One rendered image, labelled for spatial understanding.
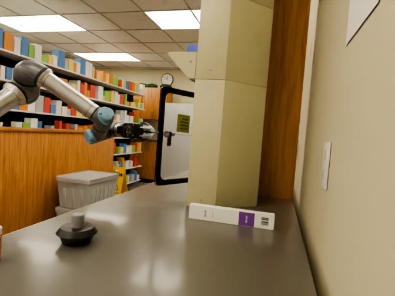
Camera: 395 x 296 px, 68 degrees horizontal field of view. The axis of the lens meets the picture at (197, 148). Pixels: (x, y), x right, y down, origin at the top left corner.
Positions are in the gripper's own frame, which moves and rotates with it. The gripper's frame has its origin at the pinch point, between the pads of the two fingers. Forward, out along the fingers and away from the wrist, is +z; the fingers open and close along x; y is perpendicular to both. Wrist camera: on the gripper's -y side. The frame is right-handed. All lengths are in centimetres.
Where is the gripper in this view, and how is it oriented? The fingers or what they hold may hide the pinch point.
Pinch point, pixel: (154, 132)
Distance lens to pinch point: 135.2
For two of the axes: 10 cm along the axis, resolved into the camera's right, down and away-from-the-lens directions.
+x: 0.7, -10.0, -0.5
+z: 7.4, 0.9, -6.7
